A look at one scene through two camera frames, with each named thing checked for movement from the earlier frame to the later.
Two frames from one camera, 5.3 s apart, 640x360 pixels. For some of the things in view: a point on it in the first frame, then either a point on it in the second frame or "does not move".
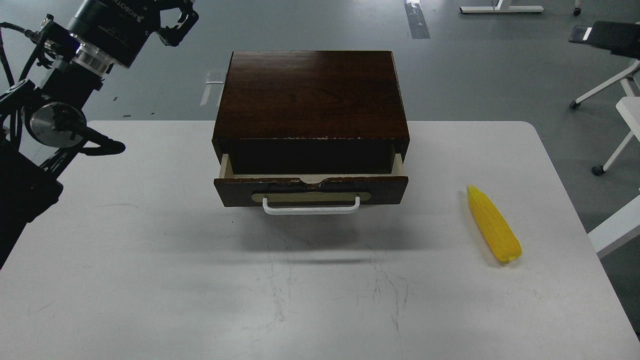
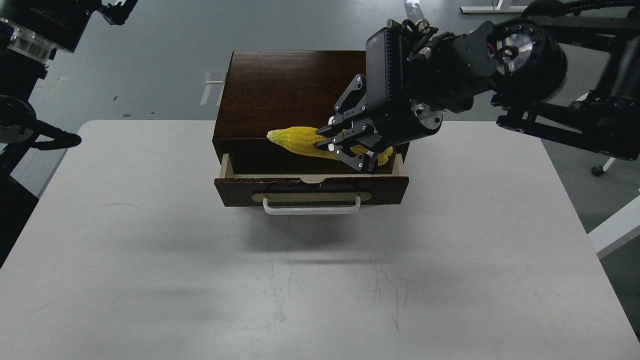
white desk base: (497, 8) does not move
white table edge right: (617, 229) does not move
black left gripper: (113, 32) -> (61, 23)
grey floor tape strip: (416, 21) does not move
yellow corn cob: (504, 242) -> (303, 140)
